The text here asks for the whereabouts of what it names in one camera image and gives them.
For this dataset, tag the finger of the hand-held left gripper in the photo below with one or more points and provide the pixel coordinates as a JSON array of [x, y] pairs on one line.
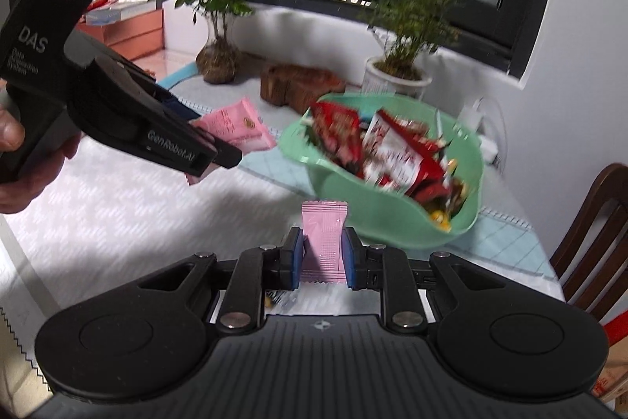
[[174, 105], [228, 159]]

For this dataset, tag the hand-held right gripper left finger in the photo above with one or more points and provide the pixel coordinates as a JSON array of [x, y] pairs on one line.
[[296, 259]]

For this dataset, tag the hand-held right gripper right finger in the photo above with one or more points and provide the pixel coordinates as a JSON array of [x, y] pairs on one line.
[[348, 259]]

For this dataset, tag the small plain pink packet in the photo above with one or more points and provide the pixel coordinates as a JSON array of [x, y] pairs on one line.
[[321, 242]]

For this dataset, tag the pink snack packet with logo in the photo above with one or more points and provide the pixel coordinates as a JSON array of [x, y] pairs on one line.
[[240, 127]]

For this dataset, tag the green plastic bowl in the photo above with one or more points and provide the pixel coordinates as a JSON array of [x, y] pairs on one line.
[[382, 222]]

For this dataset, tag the red snack packet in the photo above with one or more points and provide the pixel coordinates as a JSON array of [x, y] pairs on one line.
[[338, 124]]

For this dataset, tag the red and white snack bag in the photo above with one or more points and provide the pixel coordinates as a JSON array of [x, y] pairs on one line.
[[397, 154]]

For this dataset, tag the person's left hand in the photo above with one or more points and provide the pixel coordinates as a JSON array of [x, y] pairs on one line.
[[29, 191]]

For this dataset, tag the light blue flat box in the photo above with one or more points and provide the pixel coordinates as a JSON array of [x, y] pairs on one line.
[[117, 12]]

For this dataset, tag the orange box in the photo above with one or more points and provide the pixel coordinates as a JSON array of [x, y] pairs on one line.
[[137, 31]]

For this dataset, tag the white patterned tablecloth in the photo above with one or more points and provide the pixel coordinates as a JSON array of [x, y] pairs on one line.
[[122, 213]]

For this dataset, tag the plant in white pot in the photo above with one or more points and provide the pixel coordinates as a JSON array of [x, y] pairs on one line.
[[392, 80]]

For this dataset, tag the dark wooden chair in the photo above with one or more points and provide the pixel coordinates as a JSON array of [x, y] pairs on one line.
[[588, 222]]

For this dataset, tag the red and brown paper bag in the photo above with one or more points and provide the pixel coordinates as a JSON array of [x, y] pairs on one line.
[[618, 330]]

